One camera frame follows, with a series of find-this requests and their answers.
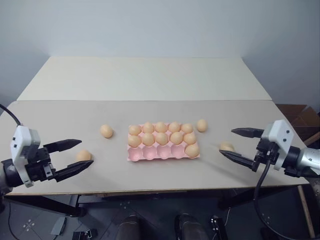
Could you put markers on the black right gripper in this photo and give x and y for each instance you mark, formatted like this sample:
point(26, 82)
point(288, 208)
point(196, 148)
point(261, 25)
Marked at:
point(267, 151)

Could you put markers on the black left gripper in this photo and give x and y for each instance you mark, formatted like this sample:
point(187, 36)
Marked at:
point(40, 165)

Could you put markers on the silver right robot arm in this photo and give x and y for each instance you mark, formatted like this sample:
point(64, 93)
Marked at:
point(306, 157)

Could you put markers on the pink egg tray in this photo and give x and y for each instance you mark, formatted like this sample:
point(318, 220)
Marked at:
point(150, 153)

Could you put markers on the tan egg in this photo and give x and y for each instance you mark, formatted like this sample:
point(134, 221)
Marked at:
point(160, 127)
point(187, 128)
point(227, 146)
point(192, 151)
point(161, 138)
point(174, 127)
point(134, 140)
point(135, 130)
point(189, 138)
point(84, 155)
point(148, 127)
point(106, 131)
point(202, 125)
point(176, 137)
point(148, 139)

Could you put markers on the black table leg bar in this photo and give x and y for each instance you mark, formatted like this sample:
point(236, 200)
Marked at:
point(50, 205)

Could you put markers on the brown cardboard box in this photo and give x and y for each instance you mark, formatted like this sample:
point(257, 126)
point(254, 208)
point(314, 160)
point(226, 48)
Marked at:
point(297, 120)

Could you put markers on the small black floor box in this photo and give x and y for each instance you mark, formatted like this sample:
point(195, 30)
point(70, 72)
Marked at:
point(85, 235)

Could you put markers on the black device with white dots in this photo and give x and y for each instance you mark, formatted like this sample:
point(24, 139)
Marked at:
point(217, 228)

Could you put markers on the wooden stick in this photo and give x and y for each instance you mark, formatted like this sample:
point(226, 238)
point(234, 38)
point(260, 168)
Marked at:
point(306, 210)

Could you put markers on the dark rounded shape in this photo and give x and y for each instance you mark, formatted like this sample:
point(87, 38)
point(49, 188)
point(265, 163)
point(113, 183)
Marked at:
point(132, 228)
point(190, 227)

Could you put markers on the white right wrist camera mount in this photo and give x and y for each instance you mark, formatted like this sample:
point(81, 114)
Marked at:
point(280, 135)

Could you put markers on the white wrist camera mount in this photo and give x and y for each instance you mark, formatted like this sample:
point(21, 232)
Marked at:
point(280, 135)
point(19, 136)

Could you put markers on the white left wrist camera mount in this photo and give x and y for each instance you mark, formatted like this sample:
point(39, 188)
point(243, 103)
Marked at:
point(19, 136)

